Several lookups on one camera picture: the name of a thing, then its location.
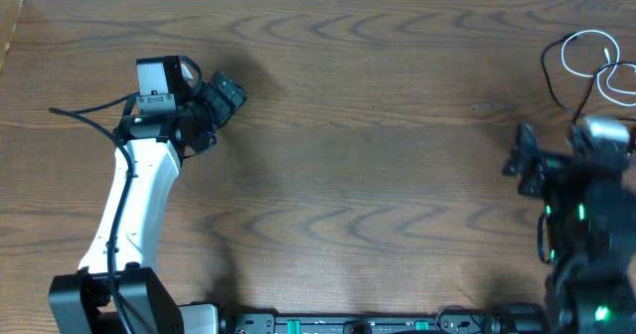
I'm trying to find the white usb cable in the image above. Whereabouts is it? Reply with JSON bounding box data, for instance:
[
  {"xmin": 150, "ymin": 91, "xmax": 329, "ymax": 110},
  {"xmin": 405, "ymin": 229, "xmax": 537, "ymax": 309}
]
[{"xmin": 559, "ymin": 29, "xmax": 636, "ymax": 108}]

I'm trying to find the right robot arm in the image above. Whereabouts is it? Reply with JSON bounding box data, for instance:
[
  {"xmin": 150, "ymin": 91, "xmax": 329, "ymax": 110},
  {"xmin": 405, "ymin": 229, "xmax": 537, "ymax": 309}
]
[{"xmin": 502, "ymin": 117, "xmax": 635, "ymax": 333}]

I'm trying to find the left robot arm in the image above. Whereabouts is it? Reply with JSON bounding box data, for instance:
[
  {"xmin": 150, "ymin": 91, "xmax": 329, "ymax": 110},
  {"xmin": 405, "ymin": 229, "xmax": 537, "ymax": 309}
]
[{"xmin": 49, "ymin": 56, "xmax": 247, "ymax": 333}]

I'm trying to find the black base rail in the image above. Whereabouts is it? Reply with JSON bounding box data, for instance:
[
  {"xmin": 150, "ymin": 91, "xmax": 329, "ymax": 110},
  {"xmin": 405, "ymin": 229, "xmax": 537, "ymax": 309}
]
[{"xmin": 219, "ymin": 309, "xmax": 550, "ymax": 334}]

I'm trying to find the black usb cable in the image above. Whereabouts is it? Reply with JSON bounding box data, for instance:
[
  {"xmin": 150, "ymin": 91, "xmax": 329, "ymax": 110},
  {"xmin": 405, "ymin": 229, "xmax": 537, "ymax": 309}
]
[{"xmin": 540, "ymin": 32, "xmax": 636, "ymax": 126}]

